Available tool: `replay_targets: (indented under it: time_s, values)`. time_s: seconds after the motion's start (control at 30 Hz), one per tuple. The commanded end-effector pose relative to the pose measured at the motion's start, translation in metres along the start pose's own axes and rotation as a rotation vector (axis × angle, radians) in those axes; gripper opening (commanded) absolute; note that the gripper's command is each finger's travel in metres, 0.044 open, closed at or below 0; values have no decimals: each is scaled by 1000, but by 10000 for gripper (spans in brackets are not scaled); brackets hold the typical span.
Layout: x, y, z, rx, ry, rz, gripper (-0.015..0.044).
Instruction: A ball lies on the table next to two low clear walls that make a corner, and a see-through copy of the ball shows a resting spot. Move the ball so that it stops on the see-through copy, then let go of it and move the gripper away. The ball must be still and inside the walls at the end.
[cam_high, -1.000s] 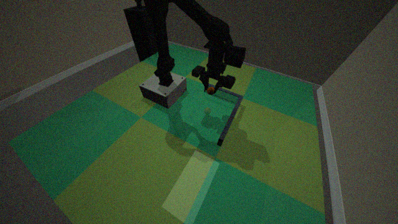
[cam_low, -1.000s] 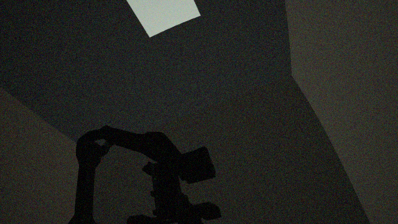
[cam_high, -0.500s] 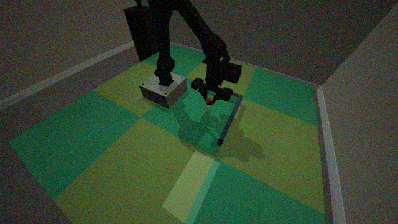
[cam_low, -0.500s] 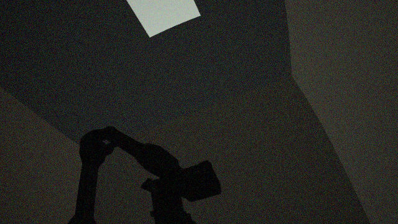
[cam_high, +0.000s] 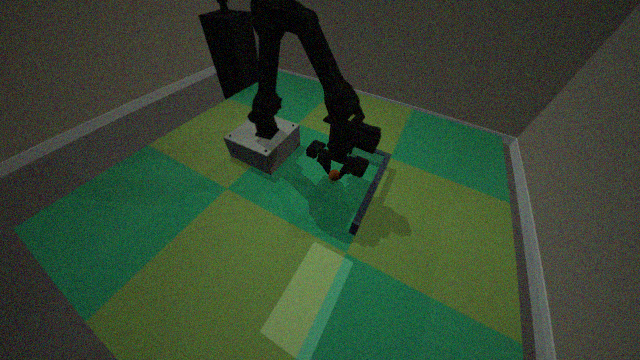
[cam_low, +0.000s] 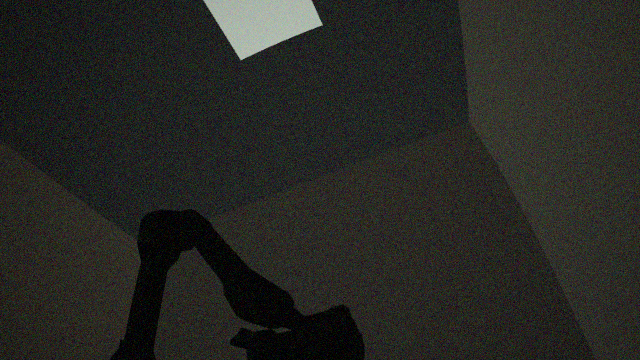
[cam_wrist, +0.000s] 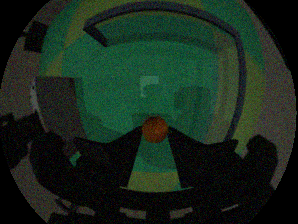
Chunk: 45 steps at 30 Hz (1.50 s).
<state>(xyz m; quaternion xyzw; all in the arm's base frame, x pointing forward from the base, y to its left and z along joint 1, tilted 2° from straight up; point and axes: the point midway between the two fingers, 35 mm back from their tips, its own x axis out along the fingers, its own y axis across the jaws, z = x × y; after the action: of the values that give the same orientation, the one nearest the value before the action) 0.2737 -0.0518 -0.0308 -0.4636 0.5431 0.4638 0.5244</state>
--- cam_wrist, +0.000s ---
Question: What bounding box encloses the brown ball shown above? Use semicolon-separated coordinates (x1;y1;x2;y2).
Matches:
142;117;168;143

